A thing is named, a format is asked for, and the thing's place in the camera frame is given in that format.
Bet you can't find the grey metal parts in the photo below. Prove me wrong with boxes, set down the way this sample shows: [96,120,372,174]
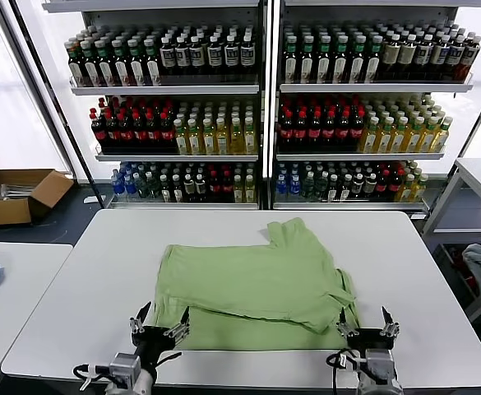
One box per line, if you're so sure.
[0,183,35,202]

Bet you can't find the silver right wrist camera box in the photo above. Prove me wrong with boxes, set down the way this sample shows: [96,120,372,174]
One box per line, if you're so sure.
[365,348,400,382]

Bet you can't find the brown cardboard box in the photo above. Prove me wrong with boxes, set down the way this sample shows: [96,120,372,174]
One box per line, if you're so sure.
[0,168,76,227]

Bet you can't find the small cola bottle red cap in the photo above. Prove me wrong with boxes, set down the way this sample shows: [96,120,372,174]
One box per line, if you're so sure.
[386,169,400,202]
[209,164,221,202]
[220,164,233,202]
[373,169,387,201]

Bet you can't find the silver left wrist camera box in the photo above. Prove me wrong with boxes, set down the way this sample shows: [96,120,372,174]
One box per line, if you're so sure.
[109,352,141,383]

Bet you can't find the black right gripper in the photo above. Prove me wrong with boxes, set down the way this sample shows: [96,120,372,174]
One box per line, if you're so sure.
[335,305,400,359]

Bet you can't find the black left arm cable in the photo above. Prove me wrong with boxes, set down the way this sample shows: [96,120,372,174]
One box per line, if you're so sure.
[72,361,113,392]

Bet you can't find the reddish tea bottle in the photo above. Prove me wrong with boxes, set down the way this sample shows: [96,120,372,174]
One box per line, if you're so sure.
[458,35,481,82]

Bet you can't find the black diagonal window bar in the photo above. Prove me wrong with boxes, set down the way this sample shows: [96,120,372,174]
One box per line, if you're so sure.
[7,0,105,209]

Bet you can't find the red cloth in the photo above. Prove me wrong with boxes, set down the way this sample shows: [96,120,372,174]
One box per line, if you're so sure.
[449,246,479,294]

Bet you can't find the dark bottle white blue label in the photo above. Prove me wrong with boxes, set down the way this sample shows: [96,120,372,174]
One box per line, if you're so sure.
[159,35,176,76]
[206,35,223,76]
[188,35,206,76]
[414,34,433,81]
[445,35,465,81]
[430,35,450,81]
[174,35,190,76]
[222,34,239,76]
[238,34,255,76]

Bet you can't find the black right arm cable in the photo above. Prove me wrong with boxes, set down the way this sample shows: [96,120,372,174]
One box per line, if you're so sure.
[325,349,367,391]

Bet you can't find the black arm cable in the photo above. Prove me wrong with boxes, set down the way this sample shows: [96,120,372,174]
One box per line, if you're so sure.
[325,349,367,391]
[72,361,113,392]

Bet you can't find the white metal shelf rack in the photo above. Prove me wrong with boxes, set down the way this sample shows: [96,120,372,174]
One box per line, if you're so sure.
[271,0,475,219]
[41,0,266,211]

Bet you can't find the dark bottle beige label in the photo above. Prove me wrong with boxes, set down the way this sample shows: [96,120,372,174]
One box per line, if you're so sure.
[398,33,417,81]
[382,33,400,81]

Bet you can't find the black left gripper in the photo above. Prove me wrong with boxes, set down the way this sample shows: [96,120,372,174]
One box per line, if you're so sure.
[129,301,191,367]

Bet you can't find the dark bottle green cap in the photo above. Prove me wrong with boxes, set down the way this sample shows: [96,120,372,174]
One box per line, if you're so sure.
[349,35,367,83]
[111,38,131,87]
[142,37,162,87]
[332,35,349,83]
[94,39,115,87]
[365,35,383,83]
[282,35,299,83]
[316,35,333,83]
[298,35,316,83]
[127,38,146,87]
[66,40,86,87]
[79,39,100,87]

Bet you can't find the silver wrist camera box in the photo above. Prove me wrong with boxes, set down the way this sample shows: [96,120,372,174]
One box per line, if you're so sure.
[365,348,400,382]
[109,352,141,383]

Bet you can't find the green polo shirt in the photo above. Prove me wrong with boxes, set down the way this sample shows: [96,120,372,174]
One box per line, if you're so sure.
[152,217,363,352]

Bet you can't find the grey metal frame table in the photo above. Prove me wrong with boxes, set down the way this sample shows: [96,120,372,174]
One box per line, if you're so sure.
[420,157,481,238]

